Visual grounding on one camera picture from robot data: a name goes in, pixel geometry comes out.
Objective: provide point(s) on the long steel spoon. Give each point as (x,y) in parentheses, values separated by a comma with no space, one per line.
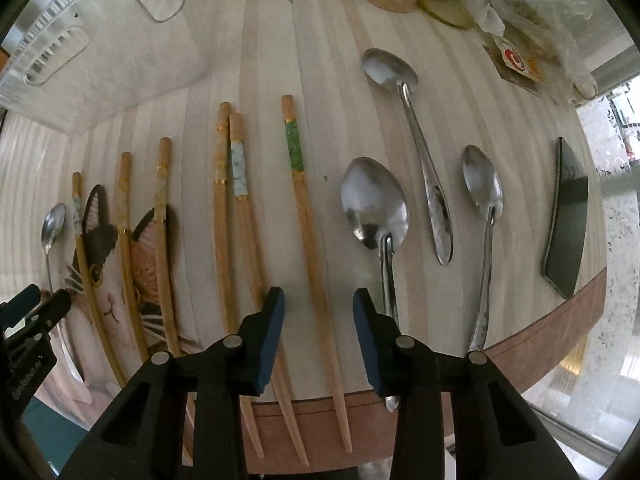
(394,74)

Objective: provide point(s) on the tea bag packet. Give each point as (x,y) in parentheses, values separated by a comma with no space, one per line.
(512,65)

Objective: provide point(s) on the dark flat rest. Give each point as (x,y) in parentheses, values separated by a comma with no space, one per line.
(563,256)

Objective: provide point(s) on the clear plastic utensil tray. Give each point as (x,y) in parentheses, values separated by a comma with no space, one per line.
(83,61)

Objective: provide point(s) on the chopstick cream band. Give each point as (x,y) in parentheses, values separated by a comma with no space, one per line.
(122,221)

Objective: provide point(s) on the slim steel spoon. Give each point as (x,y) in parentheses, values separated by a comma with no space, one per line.
(485,188)

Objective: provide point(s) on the striped cat print mat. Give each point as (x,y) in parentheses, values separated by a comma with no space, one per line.
(258,51)

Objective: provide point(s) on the chopstick yellow band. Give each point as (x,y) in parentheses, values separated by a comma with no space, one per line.
(161,247)

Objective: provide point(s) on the small spoon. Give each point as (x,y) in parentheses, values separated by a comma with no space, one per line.
(52,226)

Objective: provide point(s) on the large steel spoon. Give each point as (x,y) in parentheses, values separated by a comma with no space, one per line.
(377,212)

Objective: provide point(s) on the green round lid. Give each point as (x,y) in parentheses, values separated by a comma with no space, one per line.
(449,12)

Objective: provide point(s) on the chopstick pale blue band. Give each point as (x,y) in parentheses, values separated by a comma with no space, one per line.
(87,284)

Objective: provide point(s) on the chopstick green band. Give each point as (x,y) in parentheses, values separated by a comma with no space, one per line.
(319,298)

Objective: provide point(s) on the chopstick orange patterned band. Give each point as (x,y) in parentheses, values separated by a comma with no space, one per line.
(220,220)

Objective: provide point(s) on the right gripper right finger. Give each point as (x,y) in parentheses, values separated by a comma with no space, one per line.
(498,436)

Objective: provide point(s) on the chopstick light blue band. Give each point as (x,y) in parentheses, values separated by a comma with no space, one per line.
(255,276)

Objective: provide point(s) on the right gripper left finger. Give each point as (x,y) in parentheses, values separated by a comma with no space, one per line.
(179,418)

